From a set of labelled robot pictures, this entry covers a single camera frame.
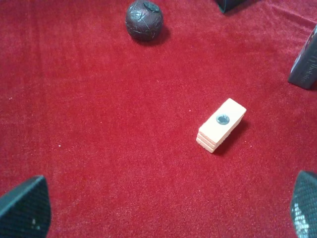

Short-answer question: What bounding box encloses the dark maroon wrinkled ball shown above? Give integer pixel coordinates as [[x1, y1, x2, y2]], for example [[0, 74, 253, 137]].
[[125, 0, 163, 41]]

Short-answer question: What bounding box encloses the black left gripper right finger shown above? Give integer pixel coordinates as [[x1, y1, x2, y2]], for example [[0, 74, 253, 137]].
[[290, 171, 317, 238]]

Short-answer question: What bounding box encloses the dark box with lettering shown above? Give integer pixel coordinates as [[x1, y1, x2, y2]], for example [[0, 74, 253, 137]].
[[288, 26, 317, 89]]

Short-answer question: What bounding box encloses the pink stacked block with hole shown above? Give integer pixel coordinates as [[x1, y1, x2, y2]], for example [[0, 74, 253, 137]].
[[196, 98, 247, 153]]

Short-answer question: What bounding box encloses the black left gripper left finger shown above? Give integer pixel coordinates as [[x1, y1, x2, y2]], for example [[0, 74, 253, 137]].
[[0, 175, 52, 238]]

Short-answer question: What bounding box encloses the black leather pouch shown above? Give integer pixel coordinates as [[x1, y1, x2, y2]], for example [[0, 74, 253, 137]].
[[215, 0, 246, 13]]

